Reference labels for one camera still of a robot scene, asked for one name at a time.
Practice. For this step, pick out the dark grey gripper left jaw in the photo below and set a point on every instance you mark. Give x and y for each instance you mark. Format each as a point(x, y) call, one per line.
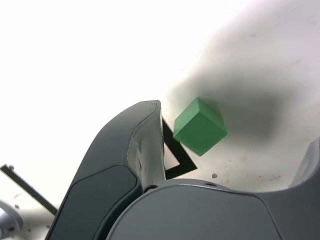
point(105, 162)

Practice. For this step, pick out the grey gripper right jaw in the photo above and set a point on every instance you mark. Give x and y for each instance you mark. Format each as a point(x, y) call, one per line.
point(212, 215)

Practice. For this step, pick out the green cube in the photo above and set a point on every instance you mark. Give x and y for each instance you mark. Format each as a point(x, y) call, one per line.
point(200, 130)

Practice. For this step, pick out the black tape square outline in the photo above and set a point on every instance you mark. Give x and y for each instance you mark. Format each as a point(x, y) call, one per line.
point(183, 162)

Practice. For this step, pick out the black tape strip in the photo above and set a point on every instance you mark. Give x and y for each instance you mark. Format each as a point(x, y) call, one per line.
point(30, 190)

